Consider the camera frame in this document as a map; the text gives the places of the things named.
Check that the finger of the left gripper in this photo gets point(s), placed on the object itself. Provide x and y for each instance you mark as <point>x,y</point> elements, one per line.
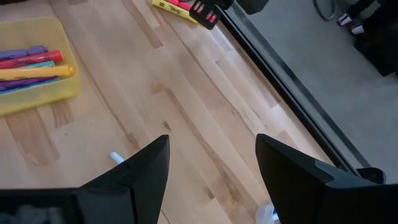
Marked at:
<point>216,7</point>

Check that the orange-yellow highlighter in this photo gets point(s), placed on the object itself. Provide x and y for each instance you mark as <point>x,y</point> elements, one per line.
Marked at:
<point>37,73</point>

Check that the red highlighter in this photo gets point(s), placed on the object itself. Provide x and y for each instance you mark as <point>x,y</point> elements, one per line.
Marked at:
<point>37,59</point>

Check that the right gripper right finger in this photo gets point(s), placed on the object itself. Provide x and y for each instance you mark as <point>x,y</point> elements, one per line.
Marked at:
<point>295,186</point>

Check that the person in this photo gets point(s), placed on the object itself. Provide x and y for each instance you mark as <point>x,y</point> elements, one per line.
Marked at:
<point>379,46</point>

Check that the clear plastic bin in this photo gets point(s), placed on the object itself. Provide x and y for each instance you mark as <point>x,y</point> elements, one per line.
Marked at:
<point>264,216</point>

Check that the pink highlighter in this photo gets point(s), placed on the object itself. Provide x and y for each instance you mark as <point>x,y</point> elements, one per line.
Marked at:
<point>183,4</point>

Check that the teal highlighter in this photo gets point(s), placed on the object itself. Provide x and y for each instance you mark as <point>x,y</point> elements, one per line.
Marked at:
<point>40,64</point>

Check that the black frame foot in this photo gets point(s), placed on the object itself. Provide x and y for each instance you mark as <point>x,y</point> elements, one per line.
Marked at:
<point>371,175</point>

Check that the yellow highlighter with black print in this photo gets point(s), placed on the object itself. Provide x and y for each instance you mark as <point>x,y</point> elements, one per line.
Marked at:
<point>171,7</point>

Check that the blue highlighter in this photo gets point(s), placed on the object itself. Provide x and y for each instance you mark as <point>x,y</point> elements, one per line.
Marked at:
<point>46,82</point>

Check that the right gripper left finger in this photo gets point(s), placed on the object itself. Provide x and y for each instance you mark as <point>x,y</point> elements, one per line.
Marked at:
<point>136,193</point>

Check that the black-capped thin marker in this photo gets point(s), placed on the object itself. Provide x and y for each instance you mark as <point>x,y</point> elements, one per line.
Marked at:
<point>116,157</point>

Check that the yellow plastic bin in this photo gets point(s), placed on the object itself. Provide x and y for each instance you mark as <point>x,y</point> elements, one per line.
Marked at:
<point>37,99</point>

